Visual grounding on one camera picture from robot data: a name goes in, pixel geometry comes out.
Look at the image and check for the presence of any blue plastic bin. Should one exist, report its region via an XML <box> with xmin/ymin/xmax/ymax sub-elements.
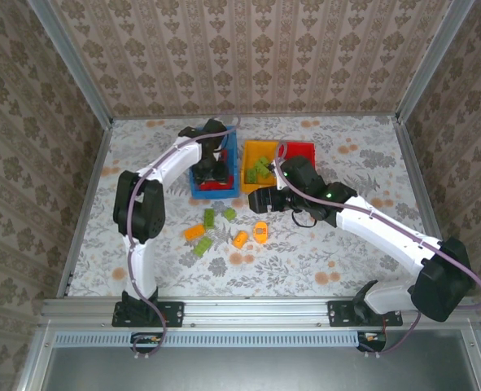
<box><xmin>189</xmin><ymin>125</ymin><xmax>240</xmax><ymax>200</ymax></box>

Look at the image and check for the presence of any yellow rounded lego piece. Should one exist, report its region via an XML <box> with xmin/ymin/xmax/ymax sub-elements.
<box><xmin>252</xmin><ymin>221</ymin><xmax>269</xmax><ymax>244</ymax></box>

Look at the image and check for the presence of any red plastic bin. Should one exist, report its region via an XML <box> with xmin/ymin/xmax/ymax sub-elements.
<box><xmin>282</xmin><ymin>141</ymin><xmax>317</xmax><ymax>172</ymax></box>

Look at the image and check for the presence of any yellow plastic bin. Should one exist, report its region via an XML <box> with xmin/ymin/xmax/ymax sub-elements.
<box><xmin>241</xmin><ymin>140</ymin><xmax>284</xmax><ymax>195</ymax></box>

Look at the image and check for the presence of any grey metal shelf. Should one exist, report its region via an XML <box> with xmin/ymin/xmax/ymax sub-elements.
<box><xmin>40</xmin><ymin>345</ymin><xmax>481</xmax><ymax>391</ymax></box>

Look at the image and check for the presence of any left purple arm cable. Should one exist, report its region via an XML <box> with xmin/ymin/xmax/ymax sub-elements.
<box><xmin>125</xmin><ymin>115</ymin><xmax>242</xmax><ymax>359</ymax></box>

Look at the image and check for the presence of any aluminium front rail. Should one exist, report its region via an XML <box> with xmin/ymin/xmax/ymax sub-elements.
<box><xmin>40</xmin><ymin>296</ymin><xmax>478</xmax><ymax>328</ymax></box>

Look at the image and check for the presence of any left aluminium side rail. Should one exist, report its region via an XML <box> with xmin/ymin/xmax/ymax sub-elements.
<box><xmin>57</xmin><ymin>120</ymin><xmax>114</xmax><ymax>297</ymax></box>

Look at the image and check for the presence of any aluminium side rail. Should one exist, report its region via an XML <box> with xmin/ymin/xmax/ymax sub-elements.
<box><xmin>57</xmin><ymin>120</ymin><xmax>114</xmax><ymax>297</ymax></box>
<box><xmin>393</xmin><ymin>116</ymin><xmax>461</xmax><ymax>297</ymax></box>

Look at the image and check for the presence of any right aluminium side rail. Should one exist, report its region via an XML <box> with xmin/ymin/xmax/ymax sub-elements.
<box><xmin>393</xmin><ymin>116</ymin><xmax>461</xmax><ymax>297</ymax></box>

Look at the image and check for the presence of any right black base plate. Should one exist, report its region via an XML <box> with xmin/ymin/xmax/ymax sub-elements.
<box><xmin>327</xmin><ymin>300</ymin><xmax>404</xmax><ymax>328</ymax></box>

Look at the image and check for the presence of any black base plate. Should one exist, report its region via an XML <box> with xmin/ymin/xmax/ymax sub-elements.
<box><xmin>327</xmin><ymin>300</ymin><xmax>404</xmax><ymax>328</ymax></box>
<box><xmin>112</xmin><ymin>301</ymin><xmax>185</xmax><ymax>328</ymax></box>

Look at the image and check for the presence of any grey slotted cable duct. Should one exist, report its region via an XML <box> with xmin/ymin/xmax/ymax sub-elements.
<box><xmin>55</xmin><ymin>332</ymin><xmax>361</xmax><ymax>348</ymax></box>

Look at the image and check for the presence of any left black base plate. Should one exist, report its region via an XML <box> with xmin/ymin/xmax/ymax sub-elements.
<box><xmin>112</xmin><ymin>301</ymin><xmax>185</xmax><ymax>328</ymax></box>

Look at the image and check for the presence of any left aluminium frame post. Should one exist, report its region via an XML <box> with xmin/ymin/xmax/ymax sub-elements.
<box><xmin>27</xmin><ymin>0</ymin><xmax>114</xmax><ymax>128</ymax></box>

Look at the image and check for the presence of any aluminium frame post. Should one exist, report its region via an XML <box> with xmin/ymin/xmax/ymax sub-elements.
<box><xmin>27</xmin><ymin>0</ymin><xmax>114</xmax><ymax>128</ymax></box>
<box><xmin>395</xmin><ymin>0</ymin><xmax>476</xmax><ymax>123</ymax></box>

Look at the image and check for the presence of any right black cable port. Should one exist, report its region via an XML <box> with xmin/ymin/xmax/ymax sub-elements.
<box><xmin>356</xmin><ymin>332</ymin><xmax>387</xmax><ymax>354</ymax></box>

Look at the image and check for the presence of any black cable port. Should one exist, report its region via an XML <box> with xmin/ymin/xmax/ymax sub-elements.
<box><xmin>356</xmin><ymin>332</ymin><xmax>387</xmax><ymax>354</ymax></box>
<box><xmin>130</xmin><ymin>332</ymin><xmax>168</xmax><ymax>354</ymax></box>

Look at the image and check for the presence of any left black cable port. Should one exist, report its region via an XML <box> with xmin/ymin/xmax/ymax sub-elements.
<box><xmin>130</xmin><ymin>332</ymin><xmax>168</xmax><ymax>354</ymax></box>

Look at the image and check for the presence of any right aluminium frame post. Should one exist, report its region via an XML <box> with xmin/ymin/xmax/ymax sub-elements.
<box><xmin>395</xmin><ymin>0</ymin><xmax>476</xmax><ymax>123</ymax></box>

